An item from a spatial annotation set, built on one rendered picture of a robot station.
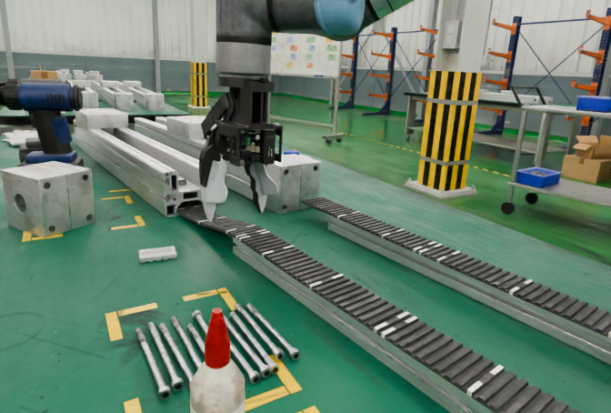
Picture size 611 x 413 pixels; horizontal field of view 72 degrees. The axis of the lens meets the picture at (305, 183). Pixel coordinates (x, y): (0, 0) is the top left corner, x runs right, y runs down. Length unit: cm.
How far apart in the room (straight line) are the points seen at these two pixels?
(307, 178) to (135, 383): 53
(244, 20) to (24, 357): 44
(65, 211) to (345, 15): 53
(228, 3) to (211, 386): 44
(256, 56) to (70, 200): 39
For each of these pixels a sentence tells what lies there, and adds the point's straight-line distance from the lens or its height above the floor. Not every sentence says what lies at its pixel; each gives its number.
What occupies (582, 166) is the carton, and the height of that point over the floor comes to 15.
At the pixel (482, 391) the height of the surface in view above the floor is 81.
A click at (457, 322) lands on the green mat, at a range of 54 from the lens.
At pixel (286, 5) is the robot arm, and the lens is 56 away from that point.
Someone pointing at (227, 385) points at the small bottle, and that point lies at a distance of 31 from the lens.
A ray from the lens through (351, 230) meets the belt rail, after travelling 72.
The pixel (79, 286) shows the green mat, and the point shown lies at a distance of 61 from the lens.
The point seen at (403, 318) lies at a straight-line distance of 46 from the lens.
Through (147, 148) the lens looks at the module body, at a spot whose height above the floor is 85.
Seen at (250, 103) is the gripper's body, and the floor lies 101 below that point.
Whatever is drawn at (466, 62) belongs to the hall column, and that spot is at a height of 118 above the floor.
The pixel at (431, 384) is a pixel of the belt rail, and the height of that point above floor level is 79.
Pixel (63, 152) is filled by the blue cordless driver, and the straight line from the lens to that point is 108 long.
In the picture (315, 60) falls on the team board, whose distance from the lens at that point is 659.
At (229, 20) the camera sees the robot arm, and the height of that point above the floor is 111.
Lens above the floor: 105
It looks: 15 degrees down
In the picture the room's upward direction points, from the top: 3 degrees clockwise
